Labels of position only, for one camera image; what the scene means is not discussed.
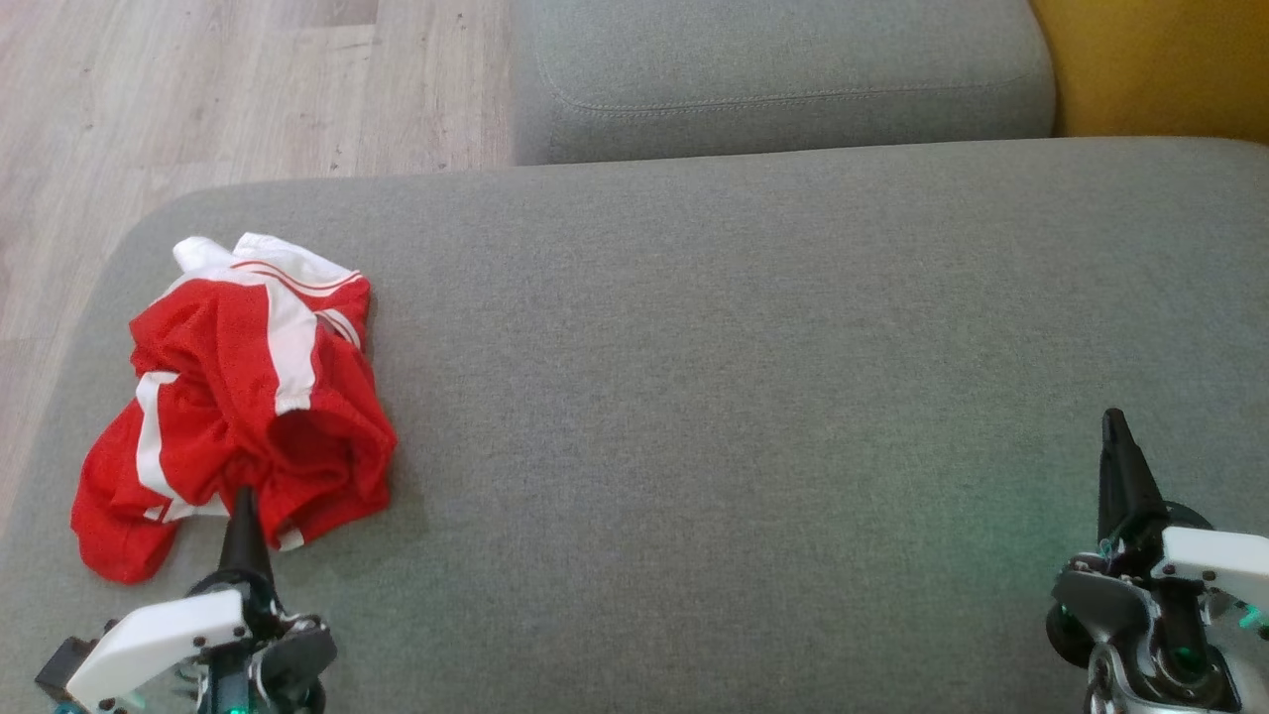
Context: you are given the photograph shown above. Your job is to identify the large grey sofa seat cushion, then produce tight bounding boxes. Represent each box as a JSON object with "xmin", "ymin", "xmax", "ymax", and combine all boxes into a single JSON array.
[{"xmin": 0, "ymin": 137, "xmax": 1269, "ymax": 714}]

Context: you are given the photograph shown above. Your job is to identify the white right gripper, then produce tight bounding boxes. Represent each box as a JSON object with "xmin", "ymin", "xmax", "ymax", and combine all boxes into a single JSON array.
[{"xmin": 106, "ymin": 409, "xmax": 1269, "ymax": 714}]

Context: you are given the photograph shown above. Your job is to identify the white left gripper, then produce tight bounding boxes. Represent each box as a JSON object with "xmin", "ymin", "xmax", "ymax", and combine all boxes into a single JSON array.
[{"xmin": 64, "ymin": 486, "xmax": 338, "ymax": 714}]

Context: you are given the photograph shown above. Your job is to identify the small grey sofa cushion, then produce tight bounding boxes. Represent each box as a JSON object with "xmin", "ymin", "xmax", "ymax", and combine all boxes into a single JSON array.
[{"xmin": 509, "ymin": 0, "xmax": 1057, "ymax": 167}]

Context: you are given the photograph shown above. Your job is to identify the yellow sofa backrest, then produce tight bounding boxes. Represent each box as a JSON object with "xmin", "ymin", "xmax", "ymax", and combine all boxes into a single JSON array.
[{"xmin": 1028, "ymin": 0, "xmax": 1269, "ymax": 145}]

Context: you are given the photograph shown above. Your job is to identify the red basketball jersey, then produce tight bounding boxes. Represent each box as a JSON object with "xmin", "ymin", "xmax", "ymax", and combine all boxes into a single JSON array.
[{"xmin": 173, "ymin": 233, "xmax": 398, "ymax": 551}]

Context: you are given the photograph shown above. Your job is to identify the red shorts with white stripes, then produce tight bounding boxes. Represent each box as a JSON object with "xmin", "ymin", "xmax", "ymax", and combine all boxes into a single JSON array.
[{"xmin": 69, "ymin": 278, "xmax": 398, "ymax": 586}]

